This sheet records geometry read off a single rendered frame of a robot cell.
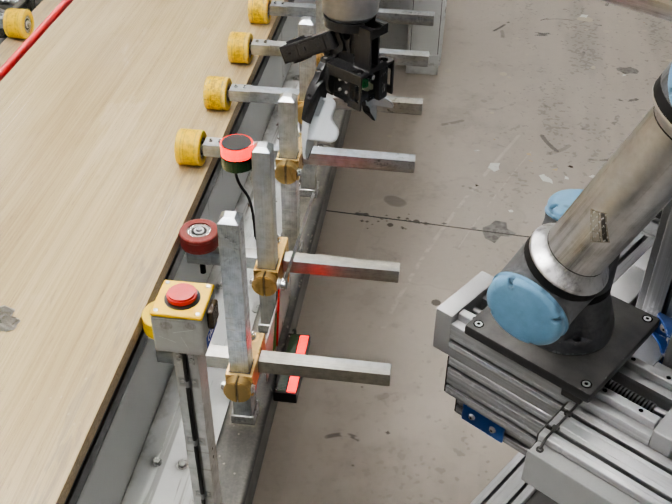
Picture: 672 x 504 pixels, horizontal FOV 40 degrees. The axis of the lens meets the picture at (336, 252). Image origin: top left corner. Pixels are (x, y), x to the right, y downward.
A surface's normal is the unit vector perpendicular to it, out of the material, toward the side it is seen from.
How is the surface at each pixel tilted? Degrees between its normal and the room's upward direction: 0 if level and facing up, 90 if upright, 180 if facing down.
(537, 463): 90
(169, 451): 0
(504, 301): 97
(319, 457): 0
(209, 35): 0
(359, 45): 90
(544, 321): 97
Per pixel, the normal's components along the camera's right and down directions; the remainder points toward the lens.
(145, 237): 0.01, -0.78
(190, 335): -0.14, 0.61
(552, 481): -0.67, 0.46
